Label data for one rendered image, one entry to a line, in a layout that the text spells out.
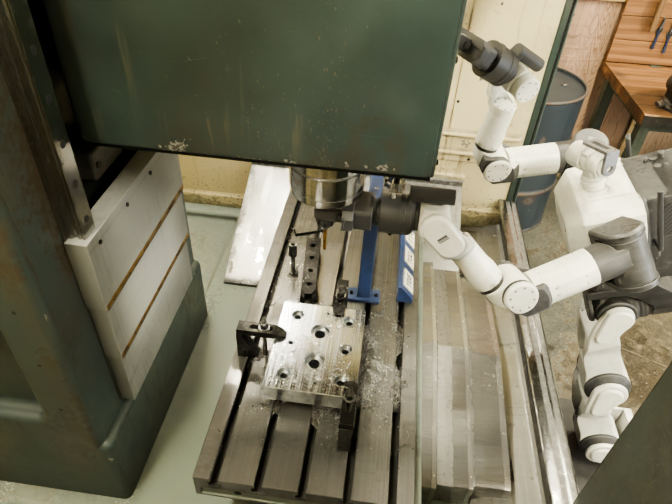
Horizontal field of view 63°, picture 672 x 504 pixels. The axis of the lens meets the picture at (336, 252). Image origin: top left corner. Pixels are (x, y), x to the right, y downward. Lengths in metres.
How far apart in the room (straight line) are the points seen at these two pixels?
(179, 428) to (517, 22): 1.70
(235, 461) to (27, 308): 0.57
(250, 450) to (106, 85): 0.85
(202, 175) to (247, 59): 1.61
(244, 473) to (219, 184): 1.47
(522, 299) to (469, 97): 1.07
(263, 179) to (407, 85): 1.49
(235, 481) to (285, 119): 0.81
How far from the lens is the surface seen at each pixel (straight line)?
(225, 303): 2.08
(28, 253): 1.07
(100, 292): 1.21
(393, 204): 1.16
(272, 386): 1.37
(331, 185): 1.08
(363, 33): 0.89
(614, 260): 1.37
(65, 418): 1.43
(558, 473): 1.60
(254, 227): 2.23
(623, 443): 1.27
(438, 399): 1.70
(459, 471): 1.62
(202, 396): 1.83
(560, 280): 1.33
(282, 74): 0.94
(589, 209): 1.49
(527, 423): 1.81
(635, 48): 3.94
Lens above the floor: 2.10
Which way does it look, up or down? 40 degrees down
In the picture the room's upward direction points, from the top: 3 degrees clockwise
